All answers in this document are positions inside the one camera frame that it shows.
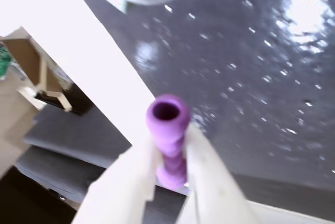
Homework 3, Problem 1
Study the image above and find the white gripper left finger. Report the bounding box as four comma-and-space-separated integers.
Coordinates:
71, 136, 161, 224

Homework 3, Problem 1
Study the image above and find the green object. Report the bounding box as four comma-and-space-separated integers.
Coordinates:
0, 41, 13, 80

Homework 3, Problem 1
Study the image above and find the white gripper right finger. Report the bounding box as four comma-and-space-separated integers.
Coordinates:
174, 124, 265, 224

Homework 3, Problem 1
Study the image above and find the black table mat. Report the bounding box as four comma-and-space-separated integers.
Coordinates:
62, 0, 335, 220

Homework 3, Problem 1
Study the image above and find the purple pen grip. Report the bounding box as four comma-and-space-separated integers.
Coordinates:
146, 94, 191, 189

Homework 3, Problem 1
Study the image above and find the black furniture piece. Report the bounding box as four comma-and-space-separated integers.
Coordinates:
0, 165, 79, 224

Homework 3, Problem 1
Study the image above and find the wooden furniture frame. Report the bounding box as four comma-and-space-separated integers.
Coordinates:
0, 27, 75, 113

